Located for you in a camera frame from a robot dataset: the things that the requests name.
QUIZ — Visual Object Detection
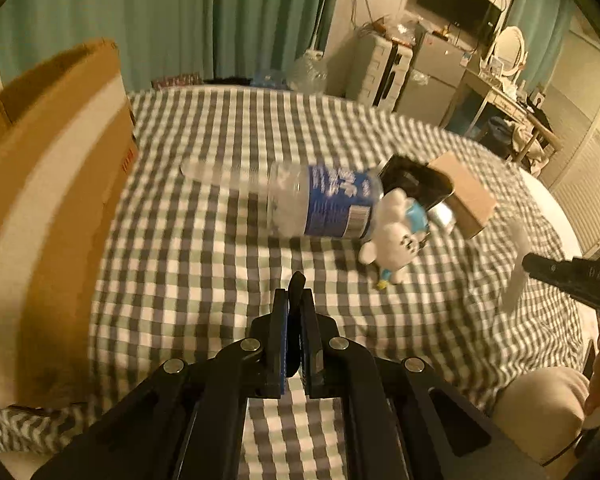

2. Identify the white plastic tube stick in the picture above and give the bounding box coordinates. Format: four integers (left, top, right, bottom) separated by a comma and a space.
501, 219, 531, 314

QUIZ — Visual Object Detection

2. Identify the dark translucent plastic cup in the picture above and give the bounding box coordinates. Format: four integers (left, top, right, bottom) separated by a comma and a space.
379, 155, 456, 233

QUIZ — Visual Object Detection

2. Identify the white plush bear toy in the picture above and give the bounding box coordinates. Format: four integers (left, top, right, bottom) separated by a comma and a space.
358, 188, 429, 289

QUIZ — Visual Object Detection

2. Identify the clear bottle blue label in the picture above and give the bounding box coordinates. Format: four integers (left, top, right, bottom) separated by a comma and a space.
266, 162, 384, 240

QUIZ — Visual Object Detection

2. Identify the clear plastic comb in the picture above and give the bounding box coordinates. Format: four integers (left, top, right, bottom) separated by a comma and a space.
180, 158, 270, 194

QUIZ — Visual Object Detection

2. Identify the beige knee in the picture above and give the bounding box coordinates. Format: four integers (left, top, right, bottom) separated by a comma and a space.
491, 367, 588, 479

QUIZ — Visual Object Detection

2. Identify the wooden chair with clothes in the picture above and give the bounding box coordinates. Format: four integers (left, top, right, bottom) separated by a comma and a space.
479, 116, 558, 172

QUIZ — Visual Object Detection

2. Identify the green checkered bedsheet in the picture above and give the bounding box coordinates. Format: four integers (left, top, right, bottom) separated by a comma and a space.
0, 88, 595, 454

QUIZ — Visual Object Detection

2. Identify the white vanity desk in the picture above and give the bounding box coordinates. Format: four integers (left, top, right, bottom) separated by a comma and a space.
440, 70, 528, 140

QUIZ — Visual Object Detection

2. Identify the white oval vanity mirror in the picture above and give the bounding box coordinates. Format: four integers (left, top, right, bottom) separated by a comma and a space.
491, 26, 527, 77

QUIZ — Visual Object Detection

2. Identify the grey mini fridge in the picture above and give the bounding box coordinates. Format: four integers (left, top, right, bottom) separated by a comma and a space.
394, 25, 466, 126

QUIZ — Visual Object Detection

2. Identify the white hard suitcase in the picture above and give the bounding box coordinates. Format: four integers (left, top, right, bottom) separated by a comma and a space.
346, 34, 413, 112

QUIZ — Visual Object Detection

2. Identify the brown cardboard box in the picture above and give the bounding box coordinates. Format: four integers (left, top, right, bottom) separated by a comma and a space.
0, 39, 137, 410

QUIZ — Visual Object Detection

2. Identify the dark patterned floor bag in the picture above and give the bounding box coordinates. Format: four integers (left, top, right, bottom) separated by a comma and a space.
151, 73, 204, 90

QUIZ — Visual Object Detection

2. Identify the crushed blue plastic bottle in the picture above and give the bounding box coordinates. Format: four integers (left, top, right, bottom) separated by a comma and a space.
250, 68, 288, 90

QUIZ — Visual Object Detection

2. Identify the large clear water jug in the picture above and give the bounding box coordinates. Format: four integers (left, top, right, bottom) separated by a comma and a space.
286, 49, 328, 94

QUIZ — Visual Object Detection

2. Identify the green curtain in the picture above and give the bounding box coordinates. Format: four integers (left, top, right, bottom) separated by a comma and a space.
0, 0, 336, 91

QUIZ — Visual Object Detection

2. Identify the black wall television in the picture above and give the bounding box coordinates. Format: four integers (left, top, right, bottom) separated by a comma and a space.
416, 0, 501, 44

